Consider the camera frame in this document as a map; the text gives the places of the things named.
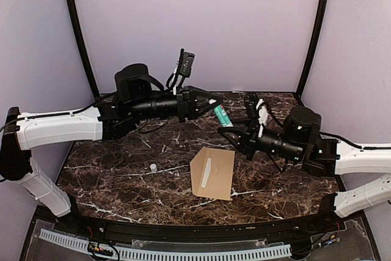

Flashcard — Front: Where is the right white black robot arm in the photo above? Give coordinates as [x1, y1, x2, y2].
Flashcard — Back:
[218, 106, 390, 233]

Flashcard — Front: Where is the black curved front rail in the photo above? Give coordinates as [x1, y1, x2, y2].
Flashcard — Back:
[32, 204, 364, 245]

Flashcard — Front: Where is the white slotted cable duct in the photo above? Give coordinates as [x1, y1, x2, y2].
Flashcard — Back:
[38, 229, 292, 260]

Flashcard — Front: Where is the right black frame post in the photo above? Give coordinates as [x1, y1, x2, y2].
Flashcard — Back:
[294, 0, 327, 103]

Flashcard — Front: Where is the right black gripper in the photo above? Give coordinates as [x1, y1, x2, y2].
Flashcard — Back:
[217, 116, 304, 163]

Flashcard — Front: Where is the left black frame post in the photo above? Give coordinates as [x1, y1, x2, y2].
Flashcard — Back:
[66, 0, 100, 98]

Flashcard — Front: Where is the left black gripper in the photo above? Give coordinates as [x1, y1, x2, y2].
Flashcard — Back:
[130, 86, 224, 123]

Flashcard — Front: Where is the brown kraft paper envelope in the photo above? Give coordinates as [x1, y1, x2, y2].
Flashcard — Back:
[190, 147, 235, 201]

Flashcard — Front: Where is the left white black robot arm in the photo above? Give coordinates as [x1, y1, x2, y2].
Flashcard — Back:
[1, 64, 222, 234]

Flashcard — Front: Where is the white glue stick cap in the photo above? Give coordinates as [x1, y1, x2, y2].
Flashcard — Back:
[150, 164, 157, 172]

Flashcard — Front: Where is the black frame post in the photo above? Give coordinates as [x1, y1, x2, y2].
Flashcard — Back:
[66, 0, 100, 98]
[294, 0, 327, 103]

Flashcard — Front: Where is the green white glue stick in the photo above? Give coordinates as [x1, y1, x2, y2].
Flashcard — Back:
[213, 105, 233, 127]

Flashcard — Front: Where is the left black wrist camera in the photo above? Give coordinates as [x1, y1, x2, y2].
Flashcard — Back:
[166, 48, 195, 91]

